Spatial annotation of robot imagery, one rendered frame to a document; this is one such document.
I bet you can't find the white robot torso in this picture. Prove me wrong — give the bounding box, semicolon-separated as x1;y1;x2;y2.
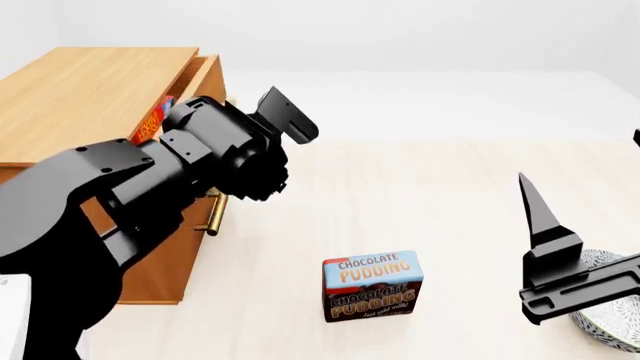
0;273;34;360

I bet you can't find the brass drawer handle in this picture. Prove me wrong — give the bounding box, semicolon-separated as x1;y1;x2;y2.
193;188;230;237

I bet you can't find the red orange butter box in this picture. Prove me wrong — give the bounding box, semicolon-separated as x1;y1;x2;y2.
131;94;176;146

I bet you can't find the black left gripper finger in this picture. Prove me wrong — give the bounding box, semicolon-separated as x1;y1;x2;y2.
255;85;320;146

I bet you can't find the chocolate pudding box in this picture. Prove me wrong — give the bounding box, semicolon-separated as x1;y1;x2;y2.
321;249;427;324

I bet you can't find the white black patterned bowl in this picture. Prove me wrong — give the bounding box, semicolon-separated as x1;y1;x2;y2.
568;248;640;354

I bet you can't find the wooden cabinet drawer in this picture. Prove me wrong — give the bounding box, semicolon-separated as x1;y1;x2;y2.
128;54;230;147

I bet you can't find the wooden cabinet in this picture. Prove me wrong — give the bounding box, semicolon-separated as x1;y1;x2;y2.
0;46;231;306

